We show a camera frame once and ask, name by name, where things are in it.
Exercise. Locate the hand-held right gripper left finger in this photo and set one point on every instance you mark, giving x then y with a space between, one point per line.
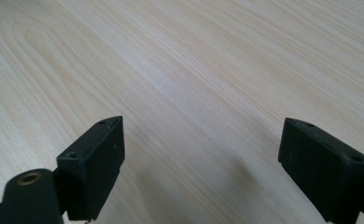
91 168

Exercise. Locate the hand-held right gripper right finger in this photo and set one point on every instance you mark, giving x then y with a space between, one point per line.
323 168

